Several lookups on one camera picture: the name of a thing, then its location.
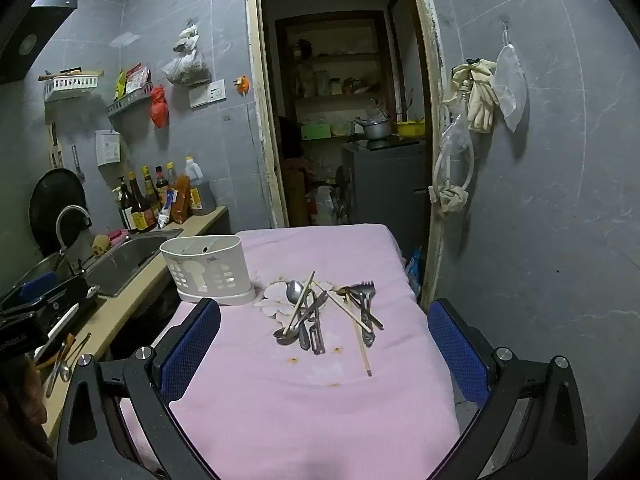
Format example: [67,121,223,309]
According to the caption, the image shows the aluminium pot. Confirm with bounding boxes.
[355,115,392,141]

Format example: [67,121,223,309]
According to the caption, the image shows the grey cabinet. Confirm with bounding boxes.
[341,139,432,261]

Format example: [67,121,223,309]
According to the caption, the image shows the dark pump bottle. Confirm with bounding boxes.
[114,176,132,228]

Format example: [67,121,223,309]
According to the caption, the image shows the dried plant twigs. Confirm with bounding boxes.
[397,87,426,121]

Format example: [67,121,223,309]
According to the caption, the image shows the black range hood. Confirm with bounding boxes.
[0,0,81,86]

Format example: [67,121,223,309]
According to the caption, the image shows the knotted cream cloth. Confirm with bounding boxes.
[429,185,471,218]

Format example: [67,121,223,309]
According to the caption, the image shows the white plastic containers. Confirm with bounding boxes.
[307,185,346,226]

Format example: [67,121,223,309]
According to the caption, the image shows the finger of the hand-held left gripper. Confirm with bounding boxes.
[0,300,81,333]
[0,274,87,308]

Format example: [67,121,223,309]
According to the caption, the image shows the steel ladle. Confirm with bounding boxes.
[46,342,71,398]

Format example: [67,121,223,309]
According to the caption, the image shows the red cap sauce bottle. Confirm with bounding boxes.
[155,166,171,206]

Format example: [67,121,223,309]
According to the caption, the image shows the orange noodle packet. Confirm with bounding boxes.
[170,174,193,225]

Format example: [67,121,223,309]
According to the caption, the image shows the steel sink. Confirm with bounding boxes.
[82,228,185,298]

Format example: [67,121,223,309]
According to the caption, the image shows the wooden shelf unit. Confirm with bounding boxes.
[275,11,401,141]

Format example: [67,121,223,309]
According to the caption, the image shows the steel faucet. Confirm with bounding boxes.
[55,205,93,256]

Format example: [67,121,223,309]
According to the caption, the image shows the red plastic bag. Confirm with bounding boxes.
[150,86,169,128]

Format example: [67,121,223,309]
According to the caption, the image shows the white blue tube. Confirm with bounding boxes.
[157,190,176,228]

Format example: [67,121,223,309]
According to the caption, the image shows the white plastic utensil holder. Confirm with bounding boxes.
[159,234,257,306]

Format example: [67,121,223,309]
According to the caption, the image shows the black induction cooker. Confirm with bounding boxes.
[47,285,101,346]

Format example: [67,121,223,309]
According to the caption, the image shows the small steel spoon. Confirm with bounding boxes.
[273,292,330,346]

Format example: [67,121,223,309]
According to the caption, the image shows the cooking oil jug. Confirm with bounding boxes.
[184,156,217,216]

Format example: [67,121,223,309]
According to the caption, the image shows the worn wooden door frame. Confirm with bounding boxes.
[244,0,448,311]

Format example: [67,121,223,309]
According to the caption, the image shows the cream rubber gloves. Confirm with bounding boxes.
[445,59,498,133]

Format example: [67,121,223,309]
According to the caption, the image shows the clear bag of dried goods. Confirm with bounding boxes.
[161,20,210,86]

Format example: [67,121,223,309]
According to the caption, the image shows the pink floral tablecloth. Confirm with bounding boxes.
[120,223,461,480]

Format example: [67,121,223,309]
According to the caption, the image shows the yellow bowl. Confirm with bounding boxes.
[392,119,427,138]

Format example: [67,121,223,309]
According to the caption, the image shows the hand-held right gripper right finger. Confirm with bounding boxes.
[427,297,590,480]

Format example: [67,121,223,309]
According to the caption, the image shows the white wall box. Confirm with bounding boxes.
[95,130,122,167]

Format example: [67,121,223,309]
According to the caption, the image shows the white hose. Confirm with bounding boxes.
[434,125,475,196]

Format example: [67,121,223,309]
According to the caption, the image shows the blue plastic packet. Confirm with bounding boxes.
[405,247,423,296]

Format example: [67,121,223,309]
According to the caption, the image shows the clear plastic bag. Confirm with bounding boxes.
[440,112,473,161]

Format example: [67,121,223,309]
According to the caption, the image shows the beige kitchen counter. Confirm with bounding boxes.
[42,205,230,441]

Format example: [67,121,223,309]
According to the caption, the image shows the white basket shelf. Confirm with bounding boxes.
[39,67,105,103]

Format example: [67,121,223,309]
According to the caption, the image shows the red snack packets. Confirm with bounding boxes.
[125,63,151,95]

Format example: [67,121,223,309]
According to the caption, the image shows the person's left forearm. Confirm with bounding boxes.
[0,355,56,480]

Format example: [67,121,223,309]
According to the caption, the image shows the yellow cap sauce bottle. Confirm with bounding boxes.
[141,166,161,221]

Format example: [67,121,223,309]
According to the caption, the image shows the large dark sauce bottle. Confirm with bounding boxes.
[127,171,151,233]

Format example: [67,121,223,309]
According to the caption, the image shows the white wall socket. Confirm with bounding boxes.
[189,80,227,109]

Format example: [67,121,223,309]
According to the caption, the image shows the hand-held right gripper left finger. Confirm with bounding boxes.
[56,297,223,480]

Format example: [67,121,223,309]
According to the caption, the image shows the grey wall shelf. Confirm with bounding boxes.
[106,85,153,117]

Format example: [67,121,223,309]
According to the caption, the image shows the black round pan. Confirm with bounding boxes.
[28,168,87,256]

